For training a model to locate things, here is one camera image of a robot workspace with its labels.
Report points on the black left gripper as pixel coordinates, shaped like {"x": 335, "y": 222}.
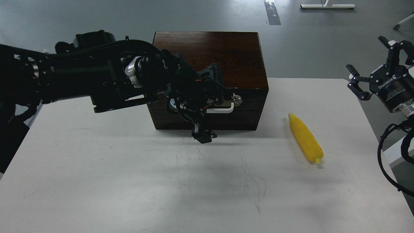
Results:
{"x": 193, "y": 91}

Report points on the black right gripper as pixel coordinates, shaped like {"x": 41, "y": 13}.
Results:
{"x": 392, "y": 91}

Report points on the white drawer handle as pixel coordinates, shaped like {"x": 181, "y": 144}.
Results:
{"x": 221, "y": 110}

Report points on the dark wooden drawer front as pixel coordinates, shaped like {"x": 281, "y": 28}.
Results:
{"x": 252, "y": 99}

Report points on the yellow corn cob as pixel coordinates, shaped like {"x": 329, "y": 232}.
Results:
{"x": 305, "y": 139}

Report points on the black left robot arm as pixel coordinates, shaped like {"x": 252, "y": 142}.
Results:
{"x": 114, "y": 74}

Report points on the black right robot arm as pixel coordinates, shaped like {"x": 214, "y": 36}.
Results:
{"x": 407, "y": 109}

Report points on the dark wooden drawer cabinet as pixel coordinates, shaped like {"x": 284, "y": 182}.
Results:
{"x": 240, "y": 58}

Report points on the white chair leg caster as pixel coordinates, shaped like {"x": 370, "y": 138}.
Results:
{"x": 398, "y": 25}

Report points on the white table leg base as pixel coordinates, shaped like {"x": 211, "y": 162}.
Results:
{"x": 327, "y": 4}

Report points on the grey floor tape strip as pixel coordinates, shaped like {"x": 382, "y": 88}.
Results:
{"x": 272, "y": 13}

